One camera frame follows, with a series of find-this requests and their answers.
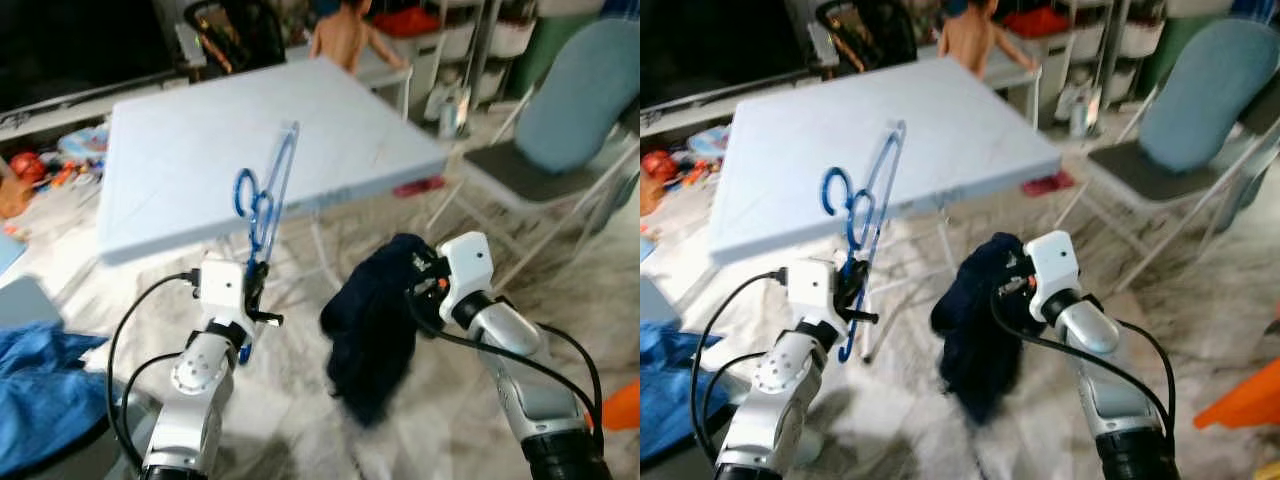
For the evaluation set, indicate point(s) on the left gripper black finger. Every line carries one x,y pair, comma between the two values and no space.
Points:
852,285
256,285

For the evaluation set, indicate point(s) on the blue plastic hanger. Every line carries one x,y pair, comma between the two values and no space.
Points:
263,228
858,215

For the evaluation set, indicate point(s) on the navy garment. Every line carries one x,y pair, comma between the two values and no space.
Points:
975,330
370,320

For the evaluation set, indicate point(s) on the bright blue garment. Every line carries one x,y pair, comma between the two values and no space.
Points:
670,390
45,390

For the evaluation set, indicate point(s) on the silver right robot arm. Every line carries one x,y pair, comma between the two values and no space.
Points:
510,330
1090,325

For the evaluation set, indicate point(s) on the grey folding chair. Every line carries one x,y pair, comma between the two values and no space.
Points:
1140,165
520,170

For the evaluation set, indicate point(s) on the white plastic folding table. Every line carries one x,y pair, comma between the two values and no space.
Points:
180,140
790,140

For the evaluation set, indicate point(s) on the printed plastic package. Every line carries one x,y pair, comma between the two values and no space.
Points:
1085,110
450,110

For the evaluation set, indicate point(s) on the pale grey kids chair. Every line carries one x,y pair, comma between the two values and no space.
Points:
652,300
25,300

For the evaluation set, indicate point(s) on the red toy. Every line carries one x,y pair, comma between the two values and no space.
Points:
27,167
660,165

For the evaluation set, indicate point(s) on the orange t-shirt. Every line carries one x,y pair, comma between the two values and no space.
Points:
1250,405
625,405

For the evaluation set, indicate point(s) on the white tv bench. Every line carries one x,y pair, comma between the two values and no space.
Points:
50,118
680,115

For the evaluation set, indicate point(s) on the shirtless child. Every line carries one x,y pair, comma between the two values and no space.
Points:
345,40
970,40

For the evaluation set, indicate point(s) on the black stroller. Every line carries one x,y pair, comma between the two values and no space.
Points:
880,35
240,35

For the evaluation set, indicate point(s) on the green storage bin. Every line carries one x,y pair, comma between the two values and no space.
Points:
1165,45
548,50

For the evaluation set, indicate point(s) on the orange red cloth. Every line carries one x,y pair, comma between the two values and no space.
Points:
405,20
1035,20

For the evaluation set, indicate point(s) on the black television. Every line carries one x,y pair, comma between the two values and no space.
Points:
80,45
720,45

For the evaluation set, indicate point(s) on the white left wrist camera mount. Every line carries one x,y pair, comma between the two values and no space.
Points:
812,290
222,290

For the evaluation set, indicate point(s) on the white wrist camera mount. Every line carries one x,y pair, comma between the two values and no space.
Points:
222,290
468,265
1055,262
812,290

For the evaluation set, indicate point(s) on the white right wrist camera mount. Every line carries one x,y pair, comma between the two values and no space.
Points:
1055,262
468,265

